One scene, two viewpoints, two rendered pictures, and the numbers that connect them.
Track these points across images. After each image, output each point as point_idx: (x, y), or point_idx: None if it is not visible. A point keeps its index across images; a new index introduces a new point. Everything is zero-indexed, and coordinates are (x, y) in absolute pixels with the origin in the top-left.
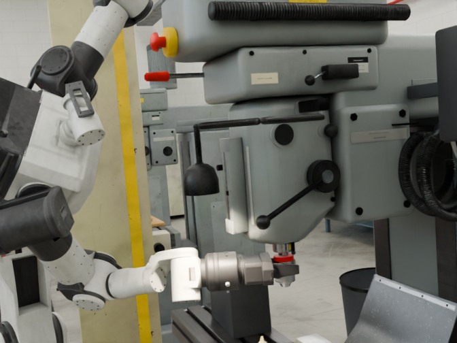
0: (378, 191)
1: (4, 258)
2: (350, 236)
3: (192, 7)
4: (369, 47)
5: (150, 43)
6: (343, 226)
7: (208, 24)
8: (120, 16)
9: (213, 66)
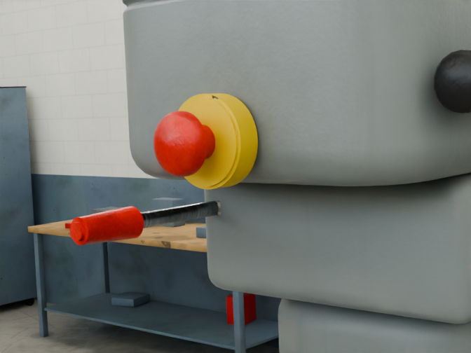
0: None
1: None
2: (86, 342)
3: (365, 57)
4: None
5: (164, 149)
6: (67, 323)
7: (419, 116)
8: None
9: (280, 197)
